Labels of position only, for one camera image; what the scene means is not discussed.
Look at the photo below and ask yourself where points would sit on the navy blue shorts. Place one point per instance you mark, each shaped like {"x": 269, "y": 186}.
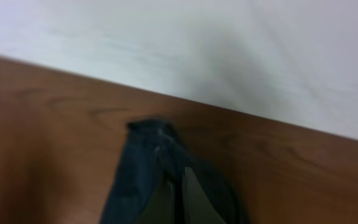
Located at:
{"x": 154, "y": 152}

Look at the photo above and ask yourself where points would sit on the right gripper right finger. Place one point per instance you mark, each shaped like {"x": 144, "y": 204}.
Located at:
{"x": 196, "y": 205}

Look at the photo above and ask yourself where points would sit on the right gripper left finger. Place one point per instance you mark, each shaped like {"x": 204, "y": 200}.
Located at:
{"x": 160, "y": 208}

